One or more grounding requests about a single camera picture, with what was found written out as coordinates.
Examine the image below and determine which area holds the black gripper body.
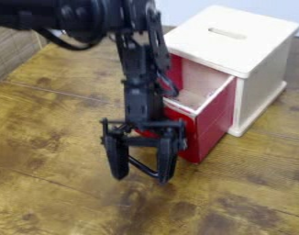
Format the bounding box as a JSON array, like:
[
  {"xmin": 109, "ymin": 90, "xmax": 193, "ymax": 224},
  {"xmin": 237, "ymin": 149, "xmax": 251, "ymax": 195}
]
[{"xmin": 100, "ymin": 82, "xmax": 187, "ymax": 151}]

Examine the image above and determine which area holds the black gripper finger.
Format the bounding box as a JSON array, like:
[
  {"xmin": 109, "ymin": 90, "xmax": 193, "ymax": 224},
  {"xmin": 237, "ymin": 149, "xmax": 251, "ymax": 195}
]
[
  {"xmin": 157, "ymin": 138, "xmax": 177, "ymax": 184},
  {"xmin": 104, "ymin": 135, "xmax": 128, "ymax": 180}
]

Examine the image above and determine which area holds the black metal drawer handle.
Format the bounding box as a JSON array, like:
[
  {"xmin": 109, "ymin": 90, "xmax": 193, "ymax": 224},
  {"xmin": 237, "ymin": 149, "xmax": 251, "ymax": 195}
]
[{"xmin": 127, "ymin": 122, "xmax": 188, "ymax": 180}]

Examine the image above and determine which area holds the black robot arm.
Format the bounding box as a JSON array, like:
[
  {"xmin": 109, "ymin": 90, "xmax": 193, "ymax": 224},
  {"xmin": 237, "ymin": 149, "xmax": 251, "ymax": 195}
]
[{"xmin": 0, "ymin": 0, "xmax": 187, "ymax": 184}]

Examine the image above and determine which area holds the red wooden drawer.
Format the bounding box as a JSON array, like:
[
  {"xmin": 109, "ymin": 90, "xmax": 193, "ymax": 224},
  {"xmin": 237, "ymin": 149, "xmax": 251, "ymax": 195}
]
[{"xmin": 164, "ymin": 54, "xmax": 236, "ymax": 163}]

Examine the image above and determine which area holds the white wooden box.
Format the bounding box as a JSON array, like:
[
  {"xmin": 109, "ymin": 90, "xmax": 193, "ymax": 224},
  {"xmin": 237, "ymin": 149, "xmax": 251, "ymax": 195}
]
[{"xmin": 164, "ymin": 6, "xmax": 299, "ymax": 137}]

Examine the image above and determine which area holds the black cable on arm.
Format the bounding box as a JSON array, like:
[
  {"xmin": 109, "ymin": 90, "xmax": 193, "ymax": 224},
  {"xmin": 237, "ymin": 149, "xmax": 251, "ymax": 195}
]
[{"xmin": 157, "ymin": 70, "xmax": 181, "ymax": 99}]

